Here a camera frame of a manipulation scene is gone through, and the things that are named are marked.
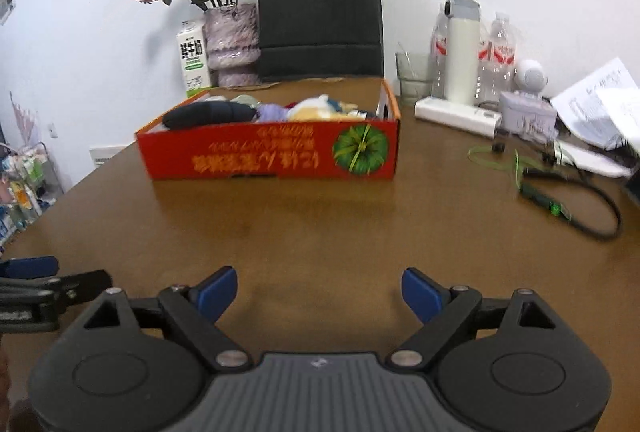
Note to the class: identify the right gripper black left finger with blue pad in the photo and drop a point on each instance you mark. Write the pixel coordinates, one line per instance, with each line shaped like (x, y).
(189, 323)

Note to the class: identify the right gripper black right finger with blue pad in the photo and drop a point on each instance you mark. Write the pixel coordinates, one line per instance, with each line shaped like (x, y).
(447, 315)

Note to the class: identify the black oval case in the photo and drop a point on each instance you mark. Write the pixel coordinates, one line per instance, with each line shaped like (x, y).
(206, 114)

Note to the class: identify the purple fabric pouch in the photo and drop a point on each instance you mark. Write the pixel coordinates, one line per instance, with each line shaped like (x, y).
(267, 113)

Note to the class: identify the yellow plush toy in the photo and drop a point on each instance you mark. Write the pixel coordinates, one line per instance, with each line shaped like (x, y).
(324, 108)

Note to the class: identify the black green neckband earphones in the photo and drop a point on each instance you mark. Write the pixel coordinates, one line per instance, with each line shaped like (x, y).
(570, 197)

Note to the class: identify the white power strip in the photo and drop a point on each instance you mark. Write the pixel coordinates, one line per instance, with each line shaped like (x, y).
(466, 118)

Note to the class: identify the white tin box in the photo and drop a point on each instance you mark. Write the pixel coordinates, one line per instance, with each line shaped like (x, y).
(528, 117)

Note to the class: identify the clear glass cup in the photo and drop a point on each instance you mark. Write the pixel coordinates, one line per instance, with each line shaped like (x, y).
(413, 75)

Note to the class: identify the plastic water bottle right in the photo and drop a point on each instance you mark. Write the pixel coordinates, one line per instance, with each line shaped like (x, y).
(495, 61)

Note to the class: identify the plastic water bottle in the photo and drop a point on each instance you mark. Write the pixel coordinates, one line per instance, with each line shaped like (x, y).
(495, 61)
(438, 54)

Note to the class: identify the white paper stack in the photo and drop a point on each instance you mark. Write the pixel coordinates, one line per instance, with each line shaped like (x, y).
(602, 109)

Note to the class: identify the plastic water bottle left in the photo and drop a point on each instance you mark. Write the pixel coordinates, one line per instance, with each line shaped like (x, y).
(438, 54)

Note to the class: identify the white milk carton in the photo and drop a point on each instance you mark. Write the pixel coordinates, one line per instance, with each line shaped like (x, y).
(193, 57)

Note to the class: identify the white thermos bottle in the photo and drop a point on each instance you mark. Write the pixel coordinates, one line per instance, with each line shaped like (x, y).
(463, 43)

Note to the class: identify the purple ribbed vase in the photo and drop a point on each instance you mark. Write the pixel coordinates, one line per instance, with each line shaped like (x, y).
(231, 35)

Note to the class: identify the black paper bag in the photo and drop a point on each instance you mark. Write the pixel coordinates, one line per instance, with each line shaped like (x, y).
(301, 39)

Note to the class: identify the wire storage rack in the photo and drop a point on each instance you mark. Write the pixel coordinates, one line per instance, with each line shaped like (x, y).
(29, 187)

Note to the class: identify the small white round camera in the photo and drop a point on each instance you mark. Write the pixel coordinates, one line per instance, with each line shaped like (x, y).
(529, 76)

